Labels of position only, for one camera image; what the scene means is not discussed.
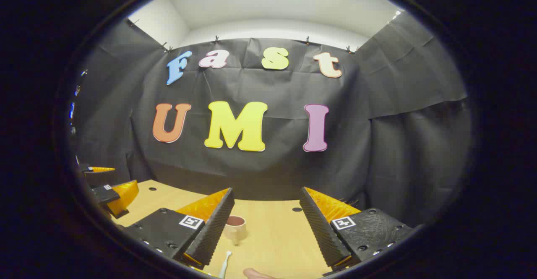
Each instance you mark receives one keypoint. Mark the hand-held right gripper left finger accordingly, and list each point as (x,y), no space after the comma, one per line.
(209,233)

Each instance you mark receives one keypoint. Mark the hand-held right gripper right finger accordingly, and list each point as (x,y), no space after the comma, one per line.
(319,233)

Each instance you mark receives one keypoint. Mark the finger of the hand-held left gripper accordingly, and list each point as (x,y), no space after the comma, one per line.
(121,193)
(98,169)

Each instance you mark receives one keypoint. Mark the pale green toothbrush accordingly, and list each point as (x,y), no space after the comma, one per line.
(227,260)

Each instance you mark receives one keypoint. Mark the light wooden desktop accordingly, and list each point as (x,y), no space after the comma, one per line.
(272,237)

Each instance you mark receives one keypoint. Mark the black backdrop cloth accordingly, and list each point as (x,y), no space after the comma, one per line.
(272,170)

